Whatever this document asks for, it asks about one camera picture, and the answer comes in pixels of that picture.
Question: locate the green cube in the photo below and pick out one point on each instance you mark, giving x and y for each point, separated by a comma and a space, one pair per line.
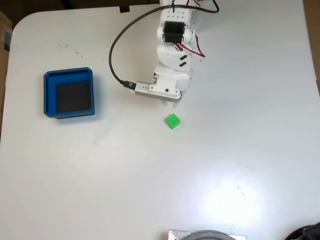
172, 120

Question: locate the blue box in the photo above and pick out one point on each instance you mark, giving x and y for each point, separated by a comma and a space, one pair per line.
48, 95

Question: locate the black tape piece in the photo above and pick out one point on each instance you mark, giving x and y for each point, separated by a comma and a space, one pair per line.
124, 10

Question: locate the silver metal plate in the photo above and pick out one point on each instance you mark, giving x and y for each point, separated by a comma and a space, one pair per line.
176, 235

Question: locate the dark round stand base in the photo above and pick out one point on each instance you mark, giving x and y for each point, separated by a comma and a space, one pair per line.
312, 232
210, 236

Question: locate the silver camera box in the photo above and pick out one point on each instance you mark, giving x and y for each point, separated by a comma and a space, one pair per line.
155, 96

